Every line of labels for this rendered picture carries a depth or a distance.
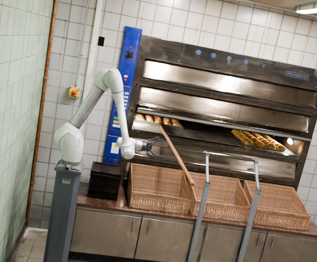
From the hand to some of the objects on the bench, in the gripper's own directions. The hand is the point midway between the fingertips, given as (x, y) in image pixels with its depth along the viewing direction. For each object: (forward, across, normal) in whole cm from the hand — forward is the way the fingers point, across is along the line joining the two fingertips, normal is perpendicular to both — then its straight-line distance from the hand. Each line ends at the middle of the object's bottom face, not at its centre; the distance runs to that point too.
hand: (164, 149), depth 347 cm
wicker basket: (+8, +60, -31) cm, 68 cm away
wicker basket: (+128, +59, -29) cm, 144 cm away
